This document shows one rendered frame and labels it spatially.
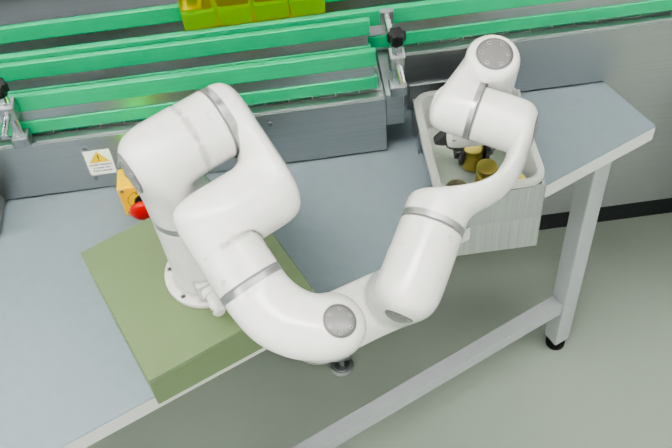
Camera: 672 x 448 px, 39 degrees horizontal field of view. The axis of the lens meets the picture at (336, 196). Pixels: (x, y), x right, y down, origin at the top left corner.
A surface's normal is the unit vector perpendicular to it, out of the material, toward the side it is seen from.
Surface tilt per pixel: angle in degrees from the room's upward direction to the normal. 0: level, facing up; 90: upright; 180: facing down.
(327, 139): 90
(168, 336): 2
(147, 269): 2
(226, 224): 38
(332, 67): 90
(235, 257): 31
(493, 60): 17
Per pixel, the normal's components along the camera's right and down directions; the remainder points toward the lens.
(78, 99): 0.12, 0.76
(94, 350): -0.07, -0.63
